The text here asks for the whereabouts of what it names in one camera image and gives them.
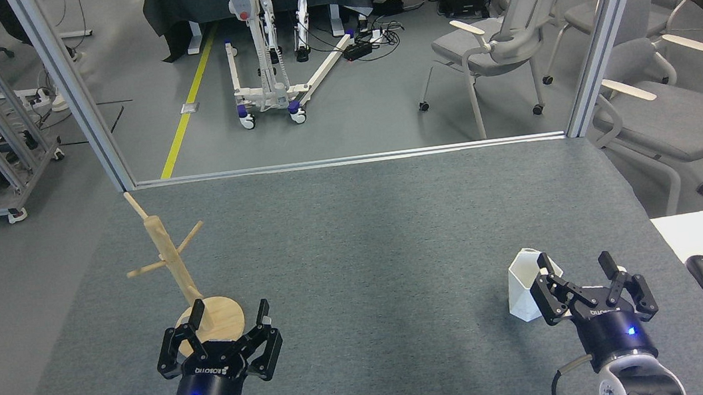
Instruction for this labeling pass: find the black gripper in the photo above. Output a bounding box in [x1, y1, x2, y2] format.
[526, 240, 666, 380]
[150, 290, 290, 395]

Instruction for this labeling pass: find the white faceted cup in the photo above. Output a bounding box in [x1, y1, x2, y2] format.
[503, 244, 569, 325]

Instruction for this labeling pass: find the wooden cup rack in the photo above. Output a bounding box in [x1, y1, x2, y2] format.
[117, 180, 250, 370]

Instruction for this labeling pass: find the grey mesh-back office chair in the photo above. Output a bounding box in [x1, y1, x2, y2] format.
[406, 0, 598, 148]

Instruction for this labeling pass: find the white power strip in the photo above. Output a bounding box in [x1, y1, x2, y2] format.
[15, 87, 54, 112]

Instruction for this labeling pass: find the black power strip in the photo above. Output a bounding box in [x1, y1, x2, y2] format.
[343, 39, 375, 62]

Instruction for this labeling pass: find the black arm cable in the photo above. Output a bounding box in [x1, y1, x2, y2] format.
[547, 354, 598, 395]

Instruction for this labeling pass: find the silver frame crossbar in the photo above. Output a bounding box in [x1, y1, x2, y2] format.
[134, 129, 569, 191]

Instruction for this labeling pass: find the silver frame post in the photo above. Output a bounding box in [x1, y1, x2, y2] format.
[7, 0, 136, 202]
[550, 0, 677, 139]

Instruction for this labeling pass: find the white jointed upright frame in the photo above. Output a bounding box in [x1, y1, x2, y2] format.
[288, 0, 321, 64]

